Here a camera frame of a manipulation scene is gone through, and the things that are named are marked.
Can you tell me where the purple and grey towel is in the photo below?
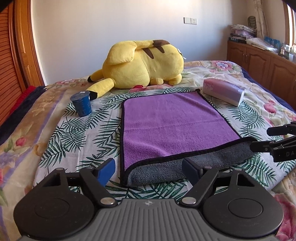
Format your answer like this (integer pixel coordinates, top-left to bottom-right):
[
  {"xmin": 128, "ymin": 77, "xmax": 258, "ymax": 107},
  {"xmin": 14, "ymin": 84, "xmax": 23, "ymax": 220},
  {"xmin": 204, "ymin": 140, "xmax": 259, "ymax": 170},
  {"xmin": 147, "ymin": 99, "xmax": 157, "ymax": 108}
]
[{"xmin": 120, "ymin": 91, "xmax": 254, "ymax": 187}]

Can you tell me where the dark blue bed cover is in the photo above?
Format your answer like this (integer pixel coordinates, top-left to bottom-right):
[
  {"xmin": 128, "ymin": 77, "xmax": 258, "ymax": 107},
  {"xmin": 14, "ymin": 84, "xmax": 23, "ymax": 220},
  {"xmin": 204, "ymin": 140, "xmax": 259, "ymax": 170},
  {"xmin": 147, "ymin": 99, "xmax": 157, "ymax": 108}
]
[{"xmin": 241, "ymin": 68, "xmax": 296, "ymax": 113}]

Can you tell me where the wooden sideboard cabinet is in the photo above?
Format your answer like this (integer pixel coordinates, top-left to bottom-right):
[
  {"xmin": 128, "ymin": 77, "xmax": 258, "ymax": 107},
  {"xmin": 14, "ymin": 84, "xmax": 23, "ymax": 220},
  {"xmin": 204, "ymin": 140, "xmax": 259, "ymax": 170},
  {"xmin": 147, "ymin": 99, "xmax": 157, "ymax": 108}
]
[{"xmin": 227, "ymin": 41, "xmax": 295, "ymax": 108}]

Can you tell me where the floral bed blanket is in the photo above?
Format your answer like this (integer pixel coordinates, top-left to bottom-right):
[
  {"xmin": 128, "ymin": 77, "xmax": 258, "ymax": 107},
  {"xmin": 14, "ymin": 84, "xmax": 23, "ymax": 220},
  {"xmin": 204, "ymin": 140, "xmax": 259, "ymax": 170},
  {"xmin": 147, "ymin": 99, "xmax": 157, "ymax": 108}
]
[{"xmin": 1, "ymin": 61, "xmax": 295, "ymax": 240}]

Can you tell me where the pink tissue pack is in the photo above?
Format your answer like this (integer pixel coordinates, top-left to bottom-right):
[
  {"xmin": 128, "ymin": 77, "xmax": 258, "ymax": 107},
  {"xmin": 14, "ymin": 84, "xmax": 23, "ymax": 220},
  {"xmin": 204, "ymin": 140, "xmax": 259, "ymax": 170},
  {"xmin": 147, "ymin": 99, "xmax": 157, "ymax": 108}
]
[{"xmin": 203, "ymin": 78, "xmax": 245, "ymax": 107}]

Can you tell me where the white folded cloth bundle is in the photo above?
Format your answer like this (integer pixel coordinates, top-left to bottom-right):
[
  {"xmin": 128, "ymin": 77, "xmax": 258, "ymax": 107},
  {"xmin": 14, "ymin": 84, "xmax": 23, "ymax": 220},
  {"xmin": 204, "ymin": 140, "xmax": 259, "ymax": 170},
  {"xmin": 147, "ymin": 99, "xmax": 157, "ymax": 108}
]
[{"xmin": 246, "ymin": 38, "xmax": 278, "ymax": 54}]

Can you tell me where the floral curtain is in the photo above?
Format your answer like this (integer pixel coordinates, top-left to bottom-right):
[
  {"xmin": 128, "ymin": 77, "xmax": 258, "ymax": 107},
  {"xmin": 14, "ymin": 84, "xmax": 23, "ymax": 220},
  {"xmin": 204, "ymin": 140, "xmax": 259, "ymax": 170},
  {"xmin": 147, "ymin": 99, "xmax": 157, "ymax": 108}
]
[{"xmin": 253, "ymin": 0, "xmax": 268, "ymax": 39}]

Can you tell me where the blue cylindrical container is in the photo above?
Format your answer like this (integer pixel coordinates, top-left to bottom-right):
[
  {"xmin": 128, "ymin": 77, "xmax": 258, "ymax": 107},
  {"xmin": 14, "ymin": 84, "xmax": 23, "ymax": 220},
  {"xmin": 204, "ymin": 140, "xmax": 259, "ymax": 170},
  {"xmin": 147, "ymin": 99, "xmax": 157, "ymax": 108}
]
[{"xmin": 70, "ymin": 91, "xmax": 92, "ymax": 117}]

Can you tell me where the stack of folded linens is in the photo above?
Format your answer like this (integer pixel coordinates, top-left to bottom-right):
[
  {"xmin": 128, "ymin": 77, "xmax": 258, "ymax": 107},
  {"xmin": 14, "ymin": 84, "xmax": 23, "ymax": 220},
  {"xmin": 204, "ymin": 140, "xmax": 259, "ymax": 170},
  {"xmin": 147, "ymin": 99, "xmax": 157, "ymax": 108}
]
[{"xmin": 228, "ymin": 25, "xmax": 257, "ymax": 44}]

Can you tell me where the red cloth at bedside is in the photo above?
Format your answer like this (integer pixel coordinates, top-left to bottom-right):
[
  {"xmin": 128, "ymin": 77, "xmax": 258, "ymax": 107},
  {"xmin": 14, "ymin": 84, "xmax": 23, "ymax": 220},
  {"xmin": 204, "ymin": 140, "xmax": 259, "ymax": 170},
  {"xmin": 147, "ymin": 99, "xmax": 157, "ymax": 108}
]
[{"xmin": 9, "ymin": 85, "xmax": 36, "ymax": 115}]

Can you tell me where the wooden slatted wardrobe door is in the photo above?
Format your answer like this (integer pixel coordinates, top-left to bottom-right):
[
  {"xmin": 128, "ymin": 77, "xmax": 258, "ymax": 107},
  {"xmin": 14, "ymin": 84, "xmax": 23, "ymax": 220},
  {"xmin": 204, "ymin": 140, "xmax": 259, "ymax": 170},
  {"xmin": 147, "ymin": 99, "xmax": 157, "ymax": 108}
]
[{"xmin": 0, "ymin": 3, "xmax": 26, "ymax": 123}]

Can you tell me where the yellow Pikachu plush toy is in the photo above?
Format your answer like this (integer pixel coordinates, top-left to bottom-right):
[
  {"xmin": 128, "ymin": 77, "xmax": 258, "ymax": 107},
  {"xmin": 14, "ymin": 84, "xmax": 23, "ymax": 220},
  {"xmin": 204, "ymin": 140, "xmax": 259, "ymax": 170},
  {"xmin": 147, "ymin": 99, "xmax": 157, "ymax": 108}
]
[{"xmin": 87, "ymin": 40, "xmax": 184, "ymax": 100}]

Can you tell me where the wooden panel door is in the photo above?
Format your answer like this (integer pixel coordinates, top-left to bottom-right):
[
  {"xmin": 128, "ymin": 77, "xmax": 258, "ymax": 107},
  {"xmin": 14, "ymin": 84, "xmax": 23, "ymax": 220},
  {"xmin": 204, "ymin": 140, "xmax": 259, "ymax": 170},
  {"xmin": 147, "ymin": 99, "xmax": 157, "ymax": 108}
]
[{"xmin": 14, "ymin": 0, "xmax": 44, "ymax": 87}]

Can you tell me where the white wall switch plate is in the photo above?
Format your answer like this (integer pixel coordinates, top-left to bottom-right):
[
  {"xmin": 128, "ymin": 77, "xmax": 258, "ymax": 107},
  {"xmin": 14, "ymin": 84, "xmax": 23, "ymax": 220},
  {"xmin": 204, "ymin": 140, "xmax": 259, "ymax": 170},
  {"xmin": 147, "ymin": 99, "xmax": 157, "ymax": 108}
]
[{"xmin": 184, "ymin": 17, "xmax": 197, "ymax": 25}]

